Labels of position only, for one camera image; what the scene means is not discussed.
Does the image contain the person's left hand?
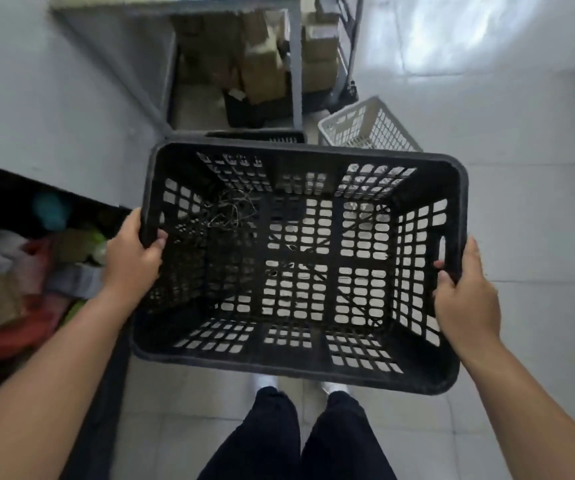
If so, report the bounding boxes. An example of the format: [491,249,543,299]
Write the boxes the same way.
[101,208,169,306]

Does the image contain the person's right hand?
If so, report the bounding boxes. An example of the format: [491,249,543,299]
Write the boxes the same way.
[432,237,502,356]

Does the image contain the black plastic crate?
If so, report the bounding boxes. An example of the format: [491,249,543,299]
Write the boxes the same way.
[129,141,469,397]
[205,130,307,145]

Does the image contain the person's right forearm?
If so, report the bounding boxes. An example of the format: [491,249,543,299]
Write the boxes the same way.
[455,340,575,480]

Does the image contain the person's left forearm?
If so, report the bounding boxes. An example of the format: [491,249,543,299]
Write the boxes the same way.
[0,287,138,480]

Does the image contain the pile of colourful bags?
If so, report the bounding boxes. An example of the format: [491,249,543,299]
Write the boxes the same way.
[0,192,113,365]

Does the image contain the black box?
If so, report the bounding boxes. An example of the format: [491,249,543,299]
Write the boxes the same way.
[223,89,294,129]

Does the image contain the white plastic crate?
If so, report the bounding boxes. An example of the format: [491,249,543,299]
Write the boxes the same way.
[317,96,423,153]

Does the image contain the grey metal table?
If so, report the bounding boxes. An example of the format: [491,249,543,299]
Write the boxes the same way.
[50,0,304,140]

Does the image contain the pile of cardboard boxes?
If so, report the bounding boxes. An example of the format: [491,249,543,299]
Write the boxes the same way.
[172,0,341,106]

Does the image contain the black metal trolley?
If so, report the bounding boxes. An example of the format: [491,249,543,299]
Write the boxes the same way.
[312,0,366,115]

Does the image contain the person's dark trousers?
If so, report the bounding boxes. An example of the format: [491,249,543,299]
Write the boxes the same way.
[197,386,398,480]

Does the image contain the tangled thin wire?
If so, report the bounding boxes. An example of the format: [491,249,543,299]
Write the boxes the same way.
[188,189,263,245]

